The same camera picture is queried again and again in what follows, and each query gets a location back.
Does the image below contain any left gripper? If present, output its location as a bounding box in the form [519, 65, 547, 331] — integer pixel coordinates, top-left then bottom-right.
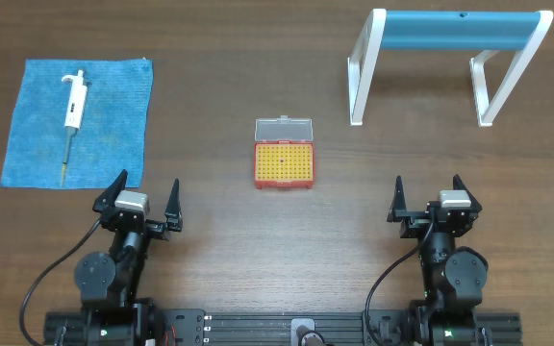
[91, 168, 184, 242]

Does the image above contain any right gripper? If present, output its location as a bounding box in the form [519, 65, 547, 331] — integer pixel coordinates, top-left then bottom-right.
[386, 173, 484, 239]

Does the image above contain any white pipette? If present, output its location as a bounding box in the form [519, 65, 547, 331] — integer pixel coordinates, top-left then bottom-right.
[59, 68, 89, 188]

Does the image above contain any blue cloth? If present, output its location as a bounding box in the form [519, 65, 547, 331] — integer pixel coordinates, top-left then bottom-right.
[0, 58, 155, 190]

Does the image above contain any red and yellow tip box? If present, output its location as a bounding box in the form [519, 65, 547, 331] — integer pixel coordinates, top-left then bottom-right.
[252, 114, 316, 191]

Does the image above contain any white and blue stand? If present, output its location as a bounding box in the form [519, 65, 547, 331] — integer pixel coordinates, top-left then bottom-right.
[346, 8, 554, 129]

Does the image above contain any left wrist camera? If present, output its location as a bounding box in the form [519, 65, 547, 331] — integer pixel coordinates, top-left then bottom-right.
[113, 189, 151, 216]

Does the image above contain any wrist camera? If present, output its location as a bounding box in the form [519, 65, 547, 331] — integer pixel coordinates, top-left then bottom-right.
[113, 189, 151, 216]
[438, 188, 473, 210]

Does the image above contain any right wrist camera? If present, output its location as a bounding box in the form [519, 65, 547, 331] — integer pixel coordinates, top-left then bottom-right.
[438, 188, 473, 210]

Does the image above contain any black cable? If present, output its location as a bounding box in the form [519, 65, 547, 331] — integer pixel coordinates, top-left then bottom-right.
[364, 209, 437, 346]
[18, 216, 104, 346]

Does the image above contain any mounting rail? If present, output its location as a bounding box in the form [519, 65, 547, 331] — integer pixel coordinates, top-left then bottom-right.
[42, 309, 524, 346]

